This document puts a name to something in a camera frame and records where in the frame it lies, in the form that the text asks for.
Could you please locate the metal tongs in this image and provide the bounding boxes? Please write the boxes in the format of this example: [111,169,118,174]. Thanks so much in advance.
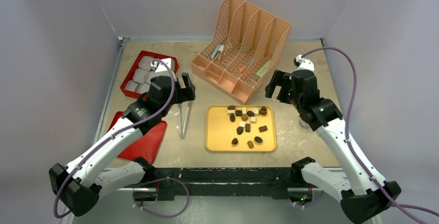
[178,101,193,139]

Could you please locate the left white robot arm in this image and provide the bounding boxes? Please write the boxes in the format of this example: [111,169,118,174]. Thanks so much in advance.
[49,72,195,219]

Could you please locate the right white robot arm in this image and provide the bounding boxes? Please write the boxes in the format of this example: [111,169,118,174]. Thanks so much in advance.
[265,70,401,223]

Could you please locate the red chocolate box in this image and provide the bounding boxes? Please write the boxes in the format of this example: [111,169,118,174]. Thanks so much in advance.
[120,51,179,99]

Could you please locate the brown bar chocolate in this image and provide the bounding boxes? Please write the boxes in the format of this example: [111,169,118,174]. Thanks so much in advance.
[258,125,268,132]

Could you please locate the dark heart chocolate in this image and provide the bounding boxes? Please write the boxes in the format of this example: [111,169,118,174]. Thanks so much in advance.
[236,127,244,135]

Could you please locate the milk ribbed chocolate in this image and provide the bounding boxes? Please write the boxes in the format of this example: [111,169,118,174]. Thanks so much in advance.
[247,141,254,149]

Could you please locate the small clear cup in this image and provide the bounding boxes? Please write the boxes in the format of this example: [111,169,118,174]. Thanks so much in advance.
[299,119,310,129]

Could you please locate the orange file organizer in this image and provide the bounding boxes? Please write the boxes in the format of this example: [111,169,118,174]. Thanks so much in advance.
[191,0,292,104]

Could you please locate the red box lid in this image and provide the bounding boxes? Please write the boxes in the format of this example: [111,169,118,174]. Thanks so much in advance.
[108,121,167,168]

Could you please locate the yellow tray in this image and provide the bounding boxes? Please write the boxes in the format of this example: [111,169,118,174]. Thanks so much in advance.
[205,105,276,152]

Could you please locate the black base frame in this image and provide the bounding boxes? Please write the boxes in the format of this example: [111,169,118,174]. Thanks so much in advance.
[121,162,316,204]

